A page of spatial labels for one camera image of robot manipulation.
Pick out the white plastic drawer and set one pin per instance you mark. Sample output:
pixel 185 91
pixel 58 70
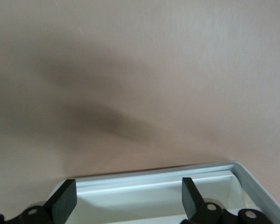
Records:
pixel 142 203

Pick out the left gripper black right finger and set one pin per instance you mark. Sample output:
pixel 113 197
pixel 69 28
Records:
pixel 193 205

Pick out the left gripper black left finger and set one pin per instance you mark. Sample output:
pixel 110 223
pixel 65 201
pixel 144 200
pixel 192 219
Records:
pixel 60 205

